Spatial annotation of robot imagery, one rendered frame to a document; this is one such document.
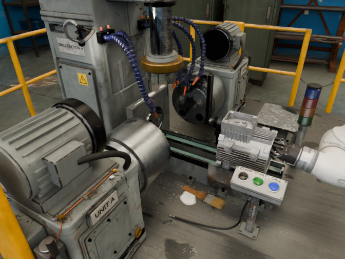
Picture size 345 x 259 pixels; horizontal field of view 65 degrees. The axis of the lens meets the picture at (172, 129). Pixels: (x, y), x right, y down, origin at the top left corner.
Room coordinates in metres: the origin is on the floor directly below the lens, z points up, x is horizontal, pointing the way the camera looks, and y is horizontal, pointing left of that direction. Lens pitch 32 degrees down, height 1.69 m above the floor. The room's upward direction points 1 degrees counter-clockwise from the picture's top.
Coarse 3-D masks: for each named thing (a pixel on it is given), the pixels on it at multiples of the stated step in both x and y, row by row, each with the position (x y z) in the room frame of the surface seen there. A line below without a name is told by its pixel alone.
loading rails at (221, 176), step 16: (176, 144) 1.12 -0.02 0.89; (192, 144) 1.08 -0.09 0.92; (208, 144) 1.07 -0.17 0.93; (176, 160) 1.01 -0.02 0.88; (192, 160) 0.97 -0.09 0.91; (208, 160) 0.96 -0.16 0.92; (272, 160) 0.93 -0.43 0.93; (192, 176) 0.96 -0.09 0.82; (208, 176) 0.91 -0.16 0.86; (224, 176) 0.88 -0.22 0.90; (224, 192) 0.86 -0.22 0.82; (240, 192) 0.84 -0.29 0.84
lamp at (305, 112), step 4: (304, 108) 1.07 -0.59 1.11; (308, 108) 1.06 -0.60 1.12; (312, 108) 1.06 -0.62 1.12; (300, 112) 1.09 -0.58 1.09; (304, 112) 1.06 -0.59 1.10; (308, 112) 1.06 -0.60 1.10; (312, 112) 1.06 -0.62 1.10; (304, 116) 1.06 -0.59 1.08; (308, 116) 1.06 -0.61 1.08; (312, 116) 1.06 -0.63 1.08
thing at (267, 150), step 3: (276, 132) 0.91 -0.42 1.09; (219, 135) 0.90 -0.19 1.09; (222, 135) 0.90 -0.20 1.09; (276, 135) 0.91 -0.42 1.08; (219, 138) 0.90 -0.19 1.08; (222, 138) 0.89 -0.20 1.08; (222, 141) 0.90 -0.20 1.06; (264, 147) 0.82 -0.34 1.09; (267, 147) 0.81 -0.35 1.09; (270, 147) 0.81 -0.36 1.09; (264, 150) 0.81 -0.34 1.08; (267, 150) 0.81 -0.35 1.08; (270, 150) 0.81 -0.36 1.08; (264, 153) 0.81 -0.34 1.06; (267, 153) 0.80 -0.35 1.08; (216, 162) 0.90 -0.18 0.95; (219, 162) 0.89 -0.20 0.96; (222, 162) 0.91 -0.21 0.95
